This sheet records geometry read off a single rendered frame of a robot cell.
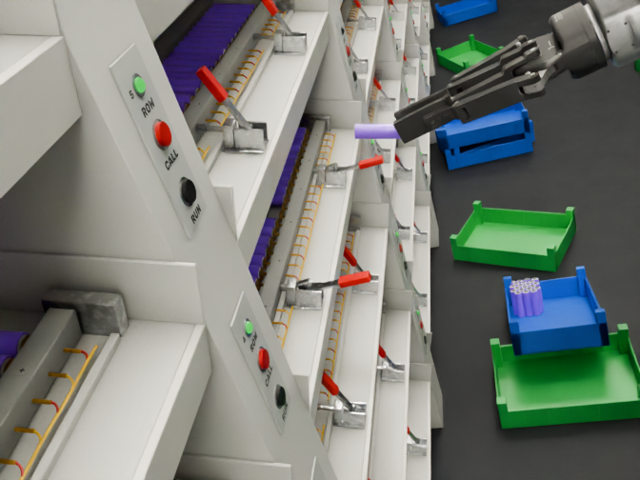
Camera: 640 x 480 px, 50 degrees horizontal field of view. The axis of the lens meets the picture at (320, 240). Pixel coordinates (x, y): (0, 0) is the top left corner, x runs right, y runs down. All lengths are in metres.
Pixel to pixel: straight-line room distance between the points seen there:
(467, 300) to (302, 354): 1.23
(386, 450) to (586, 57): 0.66
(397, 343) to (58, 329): 0.91
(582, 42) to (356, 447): 0.53
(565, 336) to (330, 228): 0.81
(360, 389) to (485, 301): 0.99
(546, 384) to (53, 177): 1.37
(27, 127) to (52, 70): 0.04
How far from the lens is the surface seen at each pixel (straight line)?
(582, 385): 1.65
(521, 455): 1.54
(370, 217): 1.23
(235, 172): 0.63
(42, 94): 0.37
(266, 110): 0.75
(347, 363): 0.97
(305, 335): 0.73
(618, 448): 1.54
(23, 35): 0.40
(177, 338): 0.46
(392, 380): 1.22
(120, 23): 0.45
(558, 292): 1.86
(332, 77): 1.11
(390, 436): 1.14
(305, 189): 0.93
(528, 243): 2.06
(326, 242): 0.86
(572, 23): 0.79
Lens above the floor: 1.22
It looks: 32 degrees down
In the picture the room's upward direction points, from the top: 19 degrees counter-clockwise
